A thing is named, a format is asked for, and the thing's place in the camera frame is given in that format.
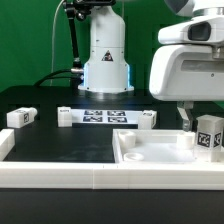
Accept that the AprilTag sheet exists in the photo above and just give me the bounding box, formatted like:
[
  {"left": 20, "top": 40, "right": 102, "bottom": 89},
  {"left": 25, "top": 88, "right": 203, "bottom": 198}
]
[{"left": 72, "top": 109, "right": 141, "bottom": 124}]

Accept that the white cable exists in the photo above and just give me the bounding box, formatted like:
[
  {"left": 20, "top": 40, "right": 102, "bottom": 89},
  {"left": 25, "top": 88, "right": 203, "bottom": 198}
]
[{"left": 49, "top": 0, "right": 66, "bottom": 87}]

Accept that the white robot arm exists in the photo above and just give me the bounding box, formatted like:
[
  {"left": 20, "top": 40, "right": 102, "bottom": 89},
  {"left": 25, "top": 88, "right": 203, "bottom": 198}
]
[{"left": 79, "top": 0, "right": 224, "bottom": 131}]

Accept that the black cable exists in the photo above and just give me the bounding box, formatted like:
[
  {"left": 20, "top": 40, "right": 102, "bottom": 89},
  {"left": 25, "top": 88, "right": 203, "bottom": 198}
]
[{"left": 33, "top": 68, "right": 82, "bottom": 88}]

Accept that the white square tabletop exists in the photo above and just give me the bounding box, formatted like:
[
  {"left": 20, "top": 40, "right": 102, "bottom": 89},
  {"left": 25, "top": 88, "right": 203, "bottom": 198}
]
[{"left": 112, "top": 129, "right": 224, "bottom": 164}]

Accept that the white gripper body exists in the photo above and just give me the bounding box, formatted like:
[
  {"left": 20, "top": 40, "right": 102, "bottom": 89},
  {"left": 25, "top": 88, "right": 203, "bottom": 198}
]
[{"left": 149, "top": 16, "right": 224, "bottom": 101}]

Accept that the white U-shaped fence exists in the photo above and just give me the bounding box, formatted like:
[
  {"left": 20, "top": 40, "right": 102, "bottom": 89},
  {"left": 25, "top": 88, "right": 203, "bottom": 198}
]
[{"left": 0, "top": 129, "right": 224, "bottom": 190}]

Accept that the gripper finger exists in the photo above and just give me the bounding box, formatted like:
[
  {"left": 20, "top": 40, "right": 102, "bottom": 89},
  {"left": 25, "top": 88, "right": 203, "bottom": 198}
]
[{"left": 177, "top": 101, "right": 194, "bottom": 132}]

